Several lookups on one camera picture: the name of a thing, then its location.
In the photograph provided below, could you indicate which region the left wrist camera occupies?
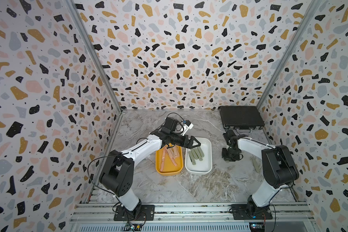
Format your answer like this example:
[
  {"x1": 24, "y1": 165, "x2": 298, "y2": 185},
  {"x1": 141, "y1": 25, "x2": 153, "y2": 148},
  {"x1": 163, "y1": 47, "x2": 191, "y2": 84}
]
[{"x1": 181, "y1": 120, "x2": 193, "y2": 135}]

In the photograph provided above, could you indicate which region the pink folding knife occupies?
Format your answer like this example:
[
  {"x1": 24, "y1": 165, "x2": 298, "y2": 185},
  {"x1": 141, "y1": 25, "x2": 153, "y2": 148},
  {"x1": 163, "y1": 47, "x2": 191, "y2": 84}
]
[{"x1": 167, "y1": 148, "x2": 175, "y2": 159}]

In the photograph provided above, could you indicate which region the aluminium mounting rail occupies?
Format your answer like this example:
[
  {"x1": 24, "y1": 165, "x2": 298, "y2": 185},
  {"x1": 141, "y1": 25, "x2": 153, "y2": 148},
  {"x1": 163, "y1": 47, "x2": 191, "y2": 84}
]
[{"x1": 69, "y1": 202, "x2": 320, "y2": 232}]

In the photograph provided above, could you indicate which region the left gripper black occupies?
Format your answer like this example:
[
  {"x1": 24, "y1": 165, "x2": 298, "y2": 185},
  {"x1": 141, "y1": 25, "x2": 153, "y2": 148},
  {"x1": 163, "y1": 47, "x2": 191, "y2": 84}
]
[{"x1": 169, "y1": 133, "x2": 201, "y2": 150}]

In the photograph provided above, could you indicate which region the yellow storage box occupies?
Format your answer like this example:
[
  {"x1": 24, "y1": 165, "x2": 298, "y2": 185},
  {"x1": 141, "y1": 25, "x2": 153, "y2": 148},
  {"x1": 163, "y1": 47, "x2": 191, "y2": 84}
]
[{"x1": 155, "y1": 146, "x2": 184, "y2": 176}]

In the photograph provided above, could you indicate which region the long pink fruit knife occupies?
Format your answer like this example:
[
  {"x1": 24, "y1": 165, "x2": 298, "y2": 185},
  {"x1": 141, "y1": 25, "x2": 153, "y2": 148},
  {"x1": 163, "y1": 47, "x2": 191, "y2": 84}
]
[{"x1": 160, "y1": 148, "x2": 166, "y2": 173}]

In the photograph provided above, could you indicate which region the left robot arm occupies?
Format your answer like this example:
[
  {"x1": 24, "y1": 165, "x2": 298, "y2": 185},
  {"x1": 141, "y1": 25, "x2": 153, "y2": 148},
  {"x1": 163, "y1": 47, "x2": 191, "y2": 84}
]
[{"x1": 99, "y1": 117, "x2": 201, "y2": 213}]

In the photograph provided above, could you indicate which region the white storage box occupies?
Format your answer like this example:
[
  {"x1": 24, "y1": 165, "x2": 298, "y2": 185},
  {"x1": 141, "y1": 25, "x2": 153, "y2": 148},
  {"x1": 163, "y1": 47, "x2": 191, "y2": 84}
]
[{"x1": 185, "y1": 138, "x2": 213, "y2": 175}]

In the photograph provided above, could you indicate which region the pink folding knife angled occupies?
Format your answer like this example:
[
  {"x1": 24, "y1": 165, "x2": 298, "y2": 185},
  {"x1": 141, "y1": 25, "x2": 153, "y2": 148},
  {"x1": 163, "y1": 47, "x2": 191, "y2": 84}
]
[{"x1": 173, "y1": 146, "x2": 179, "y2": 159}]

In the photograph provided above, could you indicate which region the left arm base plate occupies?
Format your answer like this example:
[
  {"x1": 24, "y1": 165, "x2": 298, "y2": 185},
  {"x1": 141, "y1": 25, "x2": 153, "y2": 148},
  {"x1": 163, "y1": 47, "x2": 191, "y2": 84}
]
[{"x1": 114, "y1": 205, "x2": 155, "y2": 221}]

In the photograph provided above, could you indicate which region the circuit board with wires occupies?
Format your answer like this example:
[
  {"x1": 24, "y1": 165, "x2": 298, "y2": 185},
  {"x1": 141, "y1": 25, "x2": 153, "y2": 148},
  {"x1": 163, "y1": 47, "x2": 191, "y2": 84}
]
[{"x1": 123, "y1": 223, "x2": 143, "y2": 232}]

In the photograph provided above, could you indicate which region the black carrying case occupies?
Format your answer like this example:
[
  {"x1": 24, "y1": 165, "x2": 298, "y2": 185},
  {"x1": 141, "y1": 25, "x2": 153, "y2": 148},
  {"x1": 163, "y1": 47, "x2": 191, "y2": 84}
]
[{"x1": 219, "y1": 106, "x2": 265, "y2": 131}]

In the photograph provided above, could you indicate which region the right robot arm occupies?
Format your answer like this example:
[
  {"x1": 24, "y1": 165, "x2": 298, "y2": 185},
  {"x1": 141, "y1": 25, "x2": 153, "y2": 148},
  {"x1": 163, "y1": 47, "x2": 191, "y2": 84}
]
[{"x1": 222, "y1": 130, "x2": 299, "y2": 216}]

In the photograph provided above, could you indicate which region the green folding knife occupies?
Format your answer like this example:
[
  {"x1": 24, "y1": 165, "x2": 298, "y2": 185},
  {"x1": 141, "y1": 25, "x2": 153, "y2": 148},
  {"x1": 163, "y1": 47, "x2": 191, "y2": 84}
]
[
  {"x1": 197, "y1": 147, "x2": 205, "y2": 158},
  {"x1": 191, "y1": 149, "x2": 199, "y2": 160},
  {"x1": 251, "y1": 156, "x2": 262, "y2": 174},
  {"x1": 193, "y1": 148, "x2": 203, "y2": 161},
  {"x1": 188, "y1": 151, "x2": 196, "y2": 165}
]

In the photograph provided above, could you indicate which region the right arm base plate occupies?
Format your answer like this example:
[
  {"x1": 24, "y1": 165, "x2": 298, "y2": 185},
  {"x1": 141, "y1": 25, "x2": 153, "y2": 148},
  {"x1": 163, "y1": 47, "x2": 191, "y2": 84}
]
[{"x1": 229, "y1": 204, "x2": 273, "y2": 220}]

